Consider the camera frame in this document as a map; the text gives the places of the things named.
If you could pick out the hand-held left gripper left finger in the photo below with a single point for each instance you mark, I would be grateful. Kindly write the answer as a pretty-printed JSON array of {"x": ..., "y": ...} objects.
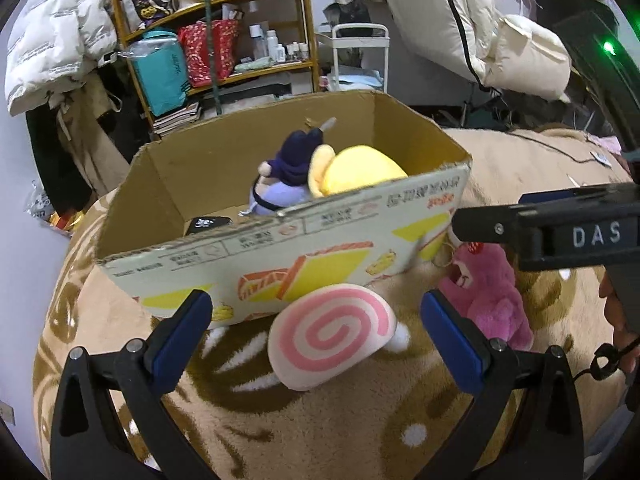
[{"x": 182, "y": 340}]

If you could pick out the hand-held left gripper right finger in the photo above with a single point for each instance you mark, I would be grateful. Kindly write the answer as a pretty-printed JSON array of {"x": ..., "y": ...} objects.
[{"x": 452, "y": 340}]

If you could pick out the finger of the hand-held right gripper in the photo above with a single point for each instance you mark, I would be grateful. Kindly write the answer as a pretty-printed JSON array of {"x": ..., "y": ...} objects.
[{"x": 485, "y": 225}]

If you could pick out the pink bear plush toy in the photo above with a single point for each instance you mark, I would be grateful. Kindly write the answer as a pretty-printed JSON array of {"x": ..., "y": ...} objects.
[{"x": 490, "y": 300}]

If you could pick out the black tissue packet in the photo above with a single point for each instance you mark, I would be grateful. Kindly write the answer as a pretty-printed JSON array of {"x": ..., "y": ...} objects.
[{"x": 207, "y": 224}]

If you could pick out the printed cardboard box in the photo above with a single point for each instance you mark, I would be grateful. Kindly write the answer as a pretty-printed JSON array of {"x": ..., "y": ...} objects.
[{"x": 260, "y": 250}]

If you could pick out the pink swirl plush toy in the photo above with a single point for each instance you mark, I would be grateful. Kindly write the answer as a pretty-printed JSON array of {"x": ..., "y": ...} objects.
[{"x": 325, "y": 335}]

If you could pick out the yellow plush toy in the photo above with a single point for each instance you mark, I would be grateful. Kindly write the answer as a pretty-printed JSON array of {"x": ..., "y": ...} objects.
[{"x": 360, "y": 165}]

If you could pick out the purple-haired plush doll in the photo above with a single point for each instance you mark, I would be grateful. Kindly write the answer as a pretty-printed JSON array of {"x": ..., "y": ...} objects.
[{"x": 287, "y": 160}]

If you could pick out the person's right hand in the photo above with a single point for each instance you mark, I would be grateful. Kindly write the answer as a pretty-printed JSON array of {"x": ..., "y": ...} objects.
[{"x": 612, "y": 305}]

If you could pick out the pink cloth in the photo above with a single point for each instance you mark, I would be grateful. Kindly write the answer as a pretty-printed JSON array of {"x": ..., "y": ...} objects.
[{"x": 602, "y": 142}]

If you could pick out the cream pillow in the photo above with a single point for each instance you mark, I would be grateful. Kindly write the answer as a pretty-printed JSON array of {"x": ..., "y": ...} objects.
[{"x": 530, "y": 55}]

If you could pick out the plastic bag of toys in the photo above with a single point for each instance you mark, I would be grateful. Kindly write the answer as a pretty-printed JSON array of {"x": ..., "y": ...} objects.
[{"x": 55, "y": 210}]

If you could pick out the white utility cart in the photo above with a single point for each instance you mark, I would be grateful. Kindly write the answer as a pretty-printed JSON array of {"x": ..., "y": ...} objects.
[{"x": 385, "y": 60}]

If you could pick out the stack of books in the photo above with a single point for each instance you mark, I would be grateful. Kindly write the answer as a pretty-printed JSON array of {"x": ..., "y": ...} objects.
[{"x": 177, "y": 117}]

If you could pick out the beige hanging pants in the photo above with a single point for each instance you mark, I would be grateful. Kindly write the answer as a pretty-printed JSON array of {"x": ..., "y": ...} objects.
[{"x": 95, "y": 135}]

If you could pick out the black hanging trousers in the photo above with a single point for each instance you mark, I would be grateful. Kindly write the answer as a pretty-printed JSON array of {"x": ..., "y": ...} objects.
[{"x": 50, "y": 160}]

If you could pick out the black hanging garment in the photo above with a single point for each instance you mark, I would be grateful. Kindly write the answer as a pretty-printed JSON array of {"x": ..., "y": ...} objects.
[{"x": 122, "y": 100}]

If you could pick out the black bag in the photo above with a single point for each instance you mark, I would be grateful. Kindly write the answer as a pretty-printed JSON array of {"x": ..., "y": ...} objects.
[{"x": 347, "y": 12}]

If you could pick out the yellow wooden shelf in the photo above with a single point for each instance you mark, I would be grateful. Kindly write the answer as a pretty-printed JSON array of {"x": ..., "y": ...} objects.
[{"x": 310, "y": 35}]

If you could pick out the teal bag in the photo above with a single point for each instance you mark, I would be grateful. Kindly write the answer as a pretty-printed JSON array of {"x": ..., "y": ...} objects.
[{"x": 160, "y": 75}]

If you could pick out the row of cosmetic bottles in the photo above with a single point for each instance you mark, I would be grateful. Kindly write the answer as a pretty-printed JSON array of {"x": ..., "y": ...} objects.
[{"x": 272, "y": 45}]

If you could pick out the green pole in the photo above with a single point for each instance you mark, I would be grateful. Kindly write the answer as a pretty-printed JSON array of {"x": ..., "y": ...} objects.
[{"x": 214, "y": 60}]

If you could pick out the red patterned bag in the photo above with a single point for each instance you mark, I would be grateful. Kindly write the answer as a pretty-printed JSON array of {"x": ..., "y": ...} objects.
[{"x": 192, "y": 55}]

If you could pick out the white puffer jacket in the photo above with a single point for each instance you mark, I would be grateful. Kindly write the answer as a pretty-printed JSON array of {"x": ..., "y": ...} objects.
[{"x": 55, "y": 35}]

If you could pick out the white wall socket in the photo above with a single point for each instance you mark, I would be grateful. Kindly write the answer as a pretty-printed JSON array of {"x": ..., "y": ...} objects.
[{"x": 6, "y": 411}]

